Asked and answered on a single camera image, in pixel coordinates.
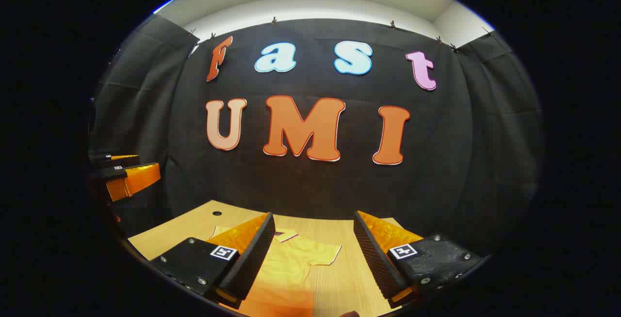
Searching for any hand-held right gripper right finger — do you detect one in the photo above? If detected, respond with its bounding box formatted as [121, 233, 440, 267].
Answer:
[353, 210, 486, 308]

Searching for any orange polo T-shirt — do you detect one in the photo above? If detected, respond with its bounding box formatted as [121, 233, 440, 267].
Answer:
[211, 225, 343, 317]

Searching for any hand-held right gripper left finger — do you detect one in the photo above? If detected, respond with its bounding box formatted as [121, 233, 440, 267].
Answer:
[149, 213, 276, 308]

